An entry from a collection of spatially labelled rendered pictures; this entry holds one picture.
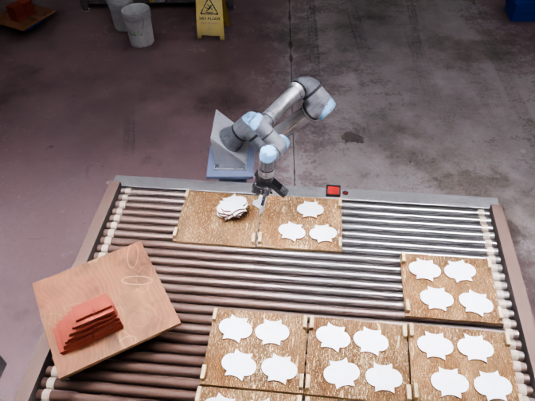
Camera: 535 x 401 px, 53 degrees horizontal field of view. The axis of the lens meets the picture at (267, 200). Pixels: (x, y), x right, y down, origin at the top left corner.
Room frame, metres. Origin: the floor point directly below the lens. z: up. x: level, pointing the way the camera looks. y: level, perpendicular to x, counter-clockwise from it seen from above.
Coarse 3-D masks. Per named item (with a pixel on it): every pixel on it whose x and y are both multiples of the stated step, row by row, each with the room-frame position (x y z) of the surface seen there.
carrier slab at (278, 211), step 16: (272, 208) 1.90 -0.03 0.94; (288, 208) 1.89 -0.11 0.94; (336, 208) 1.88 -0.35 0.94; (272, 224) 1.79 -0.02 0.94; (304, 224) 1.78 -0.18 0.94; (320, 224) 1.78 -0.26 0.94; (336, 224) 1.78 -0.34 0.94; (272, 240) 1.68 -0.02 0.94; (288, 240) 1.68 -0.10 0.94; (304, 240) 1.68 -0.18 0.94; (336, 240) 1.67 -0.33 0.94
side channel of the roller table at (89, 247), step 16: (112, 192) 2.04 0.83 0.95; (112, 208) 1.95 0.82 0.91; (96, 224) 1.81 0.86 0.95; (96, 240) 1.71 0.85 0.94; (80, 256) 1.61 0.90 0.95; (48, 352) 1.10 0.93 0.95; (32, 368) 1.03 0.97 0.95; (32, 384) 0.97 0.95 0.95; (16, 400) 0.90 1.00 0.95; (32, 400) 0.92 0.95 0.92
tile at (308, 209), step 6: (300, 204) 1.91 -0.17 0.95; (306, 204) 1.91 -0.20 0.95; (312, 204) 1.91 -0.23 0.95; (318, 204) 1.91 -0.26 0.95; (300, 210) 1.87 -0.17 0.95; (306, 210) 1.87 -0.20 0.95; (312, 210) 1.87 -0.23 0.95; (318, 210) 1.87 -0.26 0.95; (306, 216) 1.83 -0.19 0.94; (312, 216) 1.83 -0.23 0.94
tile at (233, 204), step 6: (228, 198) 1.90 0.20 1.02; (234, 198) 1.90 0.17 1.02; (240, 198) 1.90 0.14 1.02; (222, 204) 1.86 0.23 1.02; (228, 204) 1.86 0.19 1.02; (234, 204) 1.86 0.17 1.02; (240, 204) 1.86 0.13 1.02; (222, 210) 1.83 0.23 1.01; (228, 210) 1.82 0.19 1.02; (234, 210) 1.82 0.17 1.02
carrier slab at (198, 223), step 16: (192, 192) 2.04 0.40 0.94; (192, 208) 1.91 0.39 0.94; (208, 208) 1.91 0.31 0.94; (256, 208) 1.90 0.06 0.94; (192, 224) 1.80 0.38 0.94; (208, 224) 1.80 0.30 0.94; (224, 224) 1.80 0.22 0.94; (240, 224) 1.79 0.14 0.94; (256, 224) 1.79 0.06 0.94; (176, 240) 1.70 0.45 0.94; (192, 240) 1.70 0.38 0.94; (208, 240) 1.69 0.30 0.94; (224, 240) 1.69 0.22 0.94; (240, 240) 1.69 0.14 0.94
